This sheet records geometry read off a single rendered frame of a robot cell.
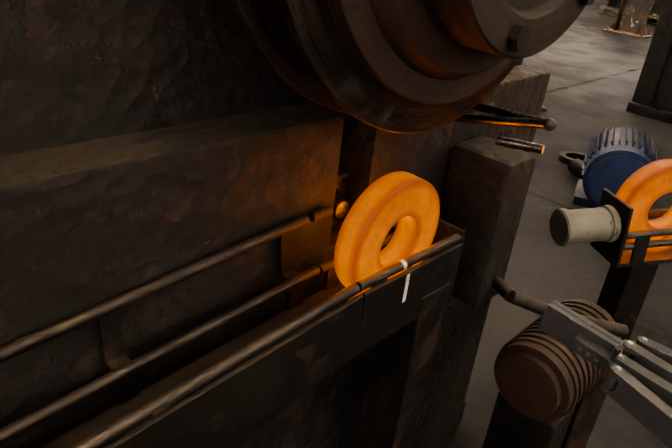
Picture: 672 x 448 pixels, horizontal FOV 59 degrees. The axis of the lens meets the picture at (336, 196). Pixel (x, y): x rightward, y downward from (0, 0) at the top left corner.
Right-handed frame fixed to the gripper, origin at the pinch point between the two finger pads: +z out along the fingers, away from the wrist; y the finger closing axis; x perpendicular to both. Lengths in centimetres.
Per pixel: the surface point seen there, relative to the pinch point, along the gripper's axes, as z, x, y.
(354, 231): 23.1, 0.8, -7.4
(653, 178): 9.2, 1.4, 45.1
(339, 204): 31.4, -2.0, -0.9
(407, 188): 22.1, 5.0, -0.9
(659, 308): 12, -75, 150
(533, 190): 87, -81, 203
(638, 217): 8.7, -5.3, 45.0
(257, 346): 20.2, -5.7, -21.9
